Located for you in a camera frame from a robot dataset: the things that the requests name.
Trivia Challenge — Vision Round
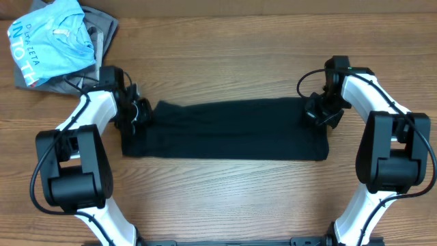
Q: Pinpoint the black t-shirt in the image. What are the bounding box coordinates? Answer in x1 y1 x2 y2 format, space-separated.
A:
122 98 329 161

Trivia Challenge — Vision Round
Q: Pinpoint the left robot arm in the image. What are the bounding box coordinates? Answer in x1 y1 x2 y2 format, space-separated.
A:
29 66 152 245

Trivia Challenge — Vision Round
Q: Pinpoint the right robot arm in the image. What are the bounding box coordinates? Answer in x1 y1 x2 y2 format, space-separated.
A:
290 55 436 246

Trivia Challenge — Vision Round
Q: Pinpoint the grey folded t-shirt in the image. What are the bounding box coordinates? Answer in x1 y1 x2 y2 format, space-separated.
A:
14 6 118 96

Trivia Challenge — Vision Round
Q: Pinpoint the light blue folded t-shirt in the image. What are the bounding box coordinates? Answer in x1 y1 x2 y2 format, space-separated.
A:
8 0 96 87

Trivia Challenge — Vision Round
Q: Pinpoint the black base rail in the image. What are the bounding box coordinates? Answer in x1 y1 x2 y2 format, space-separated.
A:
81 236 386 246

